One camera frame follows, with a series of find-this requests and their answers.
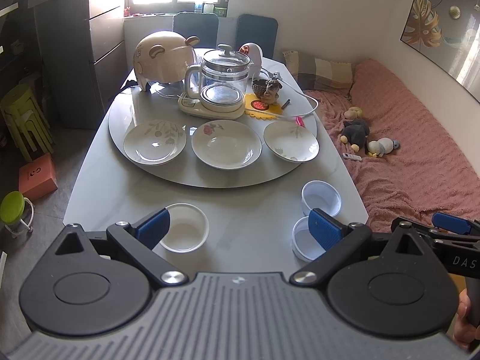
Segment white bowl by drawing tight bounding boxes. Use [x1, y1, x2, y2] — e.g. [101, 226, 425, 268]
[301, 180, 342, 217]
[291, 216, 326, 263]
[160, 203, 210, 254]

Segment floral deep plate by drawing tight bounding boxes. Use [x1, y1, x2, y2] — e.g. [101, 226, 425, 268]
[264, 121, 320, 163]

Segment pink flower deep plate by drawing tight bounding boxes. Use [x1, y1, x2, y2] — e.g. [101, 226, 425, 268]
[191, 119, 262, 170]

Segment person's right hand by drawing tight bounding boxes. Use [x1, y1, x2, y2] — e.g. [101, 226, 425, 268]
[452, 289, 479, 350]

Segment pink blanket sofa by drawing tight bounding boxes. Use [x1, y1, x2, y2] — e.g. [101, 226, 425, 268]
[309, 59, 479, 233]

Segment white remote control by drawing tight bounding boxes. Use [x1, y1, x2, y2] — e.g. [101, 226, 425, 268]
[343, 153, 362, 162]

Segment grey penguin plush toy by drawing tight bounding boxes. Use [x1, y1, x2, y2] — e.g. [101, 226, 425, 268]
[367, 137, 400, 158]

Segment dark monkey plush toy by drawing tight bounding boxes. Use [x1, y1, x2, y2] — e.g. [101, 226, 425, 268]
[340, 119, 369, 153]

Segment orange box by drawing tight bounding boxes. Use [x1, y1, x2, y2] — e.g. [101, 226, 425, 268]
[18, 153, 58, 202]

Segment beige plush toy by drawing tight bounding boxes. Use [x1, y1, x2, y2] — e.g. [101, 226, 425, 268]
[343, 106, 364, 120]

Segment grey lazy susan turntable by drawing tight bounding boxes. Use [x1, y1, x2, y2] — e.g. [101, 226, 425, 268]
[108, 84, 320, 189]

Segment cream kettle base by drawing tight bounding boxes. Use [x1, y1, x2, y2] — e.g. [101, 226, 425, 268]
[177, 93, 245, 120]

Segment black hair clip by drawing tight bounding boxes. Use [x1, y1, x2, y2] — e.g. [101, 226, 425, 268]
[281, 99, 291, 110]

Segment yellow sunflower coaster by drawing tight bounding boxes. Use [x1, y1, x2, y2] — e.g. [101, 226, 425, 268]
[244, 93, 283, 120]

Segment green stacked stools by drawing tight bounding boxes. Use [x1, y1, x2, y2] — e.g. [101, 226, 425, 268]
[1, 84, 54, 163]

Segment brown dog figurine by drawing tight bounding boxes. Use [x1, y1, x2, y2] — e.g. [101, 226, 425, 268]
[252, 78, 282, 105]

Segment plaid pillow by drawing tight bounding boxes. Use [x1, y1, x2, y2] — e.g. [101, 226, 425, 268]
[282, 50, 353, 91]

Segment glass electric kettle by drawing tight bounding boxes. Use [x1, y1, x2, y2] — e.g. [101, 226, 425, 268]
[185, 44, 251, 112]

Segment beige bear food cover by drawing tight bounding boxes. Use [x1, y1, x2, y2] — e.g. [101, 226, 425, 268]
[133, 31, 200, 95]

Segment dark cabinet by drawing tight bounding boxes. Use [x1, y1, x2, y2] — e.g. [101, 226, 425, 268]
[28, 0, 128, 129]

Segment dark shelf with white brackets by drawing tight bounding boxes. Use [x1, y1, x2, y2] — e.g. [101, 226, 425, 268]
[1, 0, 41, 96]

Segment right dark chair back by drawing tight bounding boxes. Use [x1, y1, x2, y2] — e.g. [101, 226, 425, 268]
[235, 14, 278, 59]

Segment dark chair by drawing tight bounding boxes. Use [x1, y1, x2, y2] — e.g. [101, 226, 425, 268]
[235, 14, 278, 59]
[172, 12, 219, 48]

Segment left dark chair back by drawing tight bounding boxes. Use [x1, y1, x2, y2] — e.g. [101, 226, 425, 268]
[172, 12, 219, 48]

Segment white power cable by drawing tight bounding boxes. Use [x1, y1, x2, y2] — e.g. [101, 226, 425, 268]
[245, 66, 320, 119]

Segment gold leaf wall painting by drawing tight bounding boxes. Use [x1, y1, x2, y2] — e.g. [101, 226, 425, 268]
[400, 0, 479, 99]

